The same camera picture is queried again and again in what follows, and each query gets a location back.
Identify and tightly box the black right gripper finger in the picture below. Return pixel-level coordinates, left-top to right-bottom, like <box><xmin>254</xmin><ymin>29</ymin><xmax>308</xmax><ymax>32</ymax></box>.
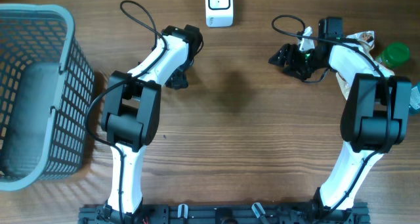
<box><xmin>268</xmin><ymin>43</ymin><xmax>294</xmax><ymax>66</ymax></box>
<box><xmin>283</xmin><ymin>68</ymin><xmax>310</xmax><ymax>81</ymax></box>

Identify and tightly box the dried mushroom snack bag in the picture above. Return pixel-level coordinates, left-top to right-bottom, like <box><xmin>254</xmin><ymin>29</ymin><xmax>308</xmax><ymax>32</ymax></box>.
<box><xmin>329</xmin><ymin>31</ymin><xmax>394</xmax><ymax>99</ymax></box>

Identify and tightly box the green lid jar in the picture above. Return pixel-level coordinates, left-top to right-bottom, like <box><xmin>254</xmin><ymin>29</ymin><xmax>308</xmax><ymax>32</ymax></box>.
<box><xmin>375</xmin><ymin>42</ymin><xmax>411</xmax><ymax>69</ymax></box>

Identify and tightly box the blue mouthwash bottle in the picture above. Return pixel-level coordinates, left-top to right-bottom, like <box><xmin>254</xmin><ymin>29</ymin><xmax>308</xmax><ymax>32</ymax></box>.
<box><xmin>409</xmin><ymin>82</ymin><xmax>420</xmax><ymax>115</ymax></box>

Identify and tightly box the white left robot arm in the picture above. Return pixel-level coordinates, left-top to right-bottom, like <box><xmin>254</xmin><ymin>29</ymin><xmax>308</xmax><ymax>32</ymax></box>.
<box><xmin>100</xmin><ymin>25</ymin><xmax>203</xmax><ymax>223</ymax></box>

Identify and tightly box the white barcode scanner box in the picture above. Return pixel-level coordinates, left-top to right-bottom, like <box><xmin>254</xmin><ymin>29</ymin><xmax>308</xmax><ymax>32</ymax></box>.
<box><xmin>205</xmin><ymin>0</ymin><xmax>234</xmax><ymax>28</ymax></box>

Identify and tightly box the grey plastic basket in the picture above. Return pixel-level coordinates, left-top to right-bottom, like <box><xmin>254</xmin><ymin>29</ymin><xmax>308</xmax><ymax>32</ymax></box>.
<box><xmin>1</xmin><ymin>4</ymin><xmax>95</xmax><ymax>192</ymax></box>

